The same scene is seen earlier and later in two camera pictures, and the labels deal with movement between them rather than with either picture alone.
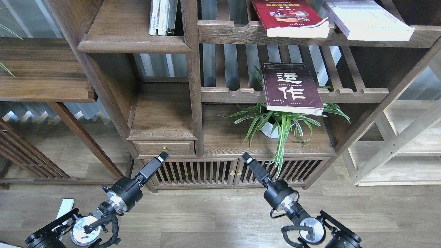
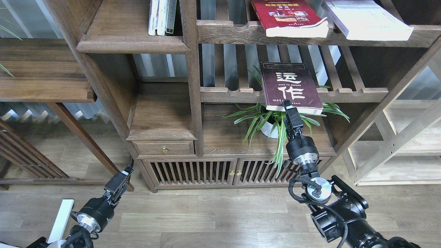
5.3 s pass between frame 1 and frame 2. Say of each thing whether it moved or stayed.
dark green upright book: stayed
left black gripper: moved
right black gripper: moved
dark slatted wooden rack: stayed
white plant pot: stayed
